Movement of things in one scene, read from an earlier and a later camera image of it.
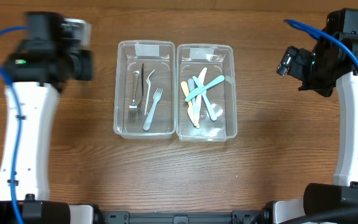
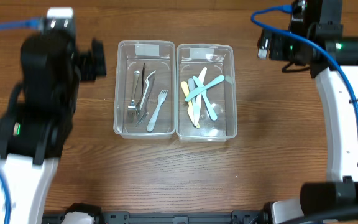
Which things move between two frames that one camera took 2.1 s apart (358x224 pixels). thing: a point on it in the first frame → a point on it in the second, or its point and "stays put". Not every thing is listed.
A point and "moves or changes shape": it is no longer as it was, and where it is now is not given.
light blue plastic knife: (197, 84) stays put
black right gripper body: (313, 83) → (276, 50)
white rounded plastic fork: (156, 96) moves or changes shape
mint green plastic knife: (203, 88) stays put
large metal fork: (133, 110) stays put
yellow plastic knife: (190, 108) stays put
